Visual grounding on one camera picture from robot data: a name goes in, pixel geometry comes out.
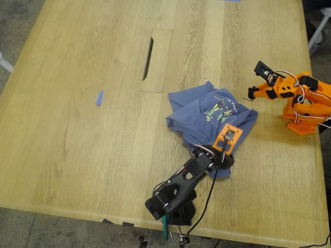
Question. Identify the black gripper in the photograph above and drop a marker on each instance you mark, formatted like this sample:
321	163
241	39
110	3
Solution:
228	160

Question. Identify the long blue tape strip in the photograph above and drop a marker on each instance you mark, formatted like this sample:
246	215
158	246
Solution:
230	0

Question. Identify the white chair leg frame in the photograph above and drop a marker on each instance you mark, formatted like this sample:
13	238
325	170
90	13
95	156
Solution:
319	29

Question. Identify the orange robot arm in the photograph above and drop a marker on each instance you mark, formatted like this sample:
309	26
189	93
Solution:
322	91

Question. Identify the blue printed T-shirt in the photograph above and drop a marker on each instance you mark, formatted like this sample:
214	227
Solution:
196	111

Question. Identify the thin black zip tie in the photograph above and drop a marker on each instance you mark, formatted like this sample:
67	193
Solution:
250	99

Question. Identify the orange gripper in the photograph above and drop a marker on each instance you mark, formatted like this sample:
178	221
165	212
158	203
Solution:
264	92

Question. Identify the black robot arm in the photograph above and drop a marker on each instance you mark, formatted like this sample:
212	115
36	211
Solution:
181	180

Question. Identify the teal table clamp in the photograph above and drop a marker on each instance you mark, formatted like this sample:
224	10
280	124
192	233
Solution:
164	230

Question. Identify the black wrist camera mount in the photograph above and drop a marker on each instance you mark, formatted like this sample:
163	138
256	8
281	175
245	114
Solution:
259	67

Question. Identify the short blue tape piece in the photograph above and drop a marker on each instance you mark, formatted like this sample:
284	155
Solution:
99	98

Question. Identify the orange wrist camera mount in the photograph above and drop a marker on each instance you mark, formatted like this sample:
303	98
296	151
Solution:
235	130

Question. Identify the black tape patch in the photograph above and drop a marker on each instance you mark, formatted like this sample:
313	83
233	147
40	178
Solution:
107	221
128	224

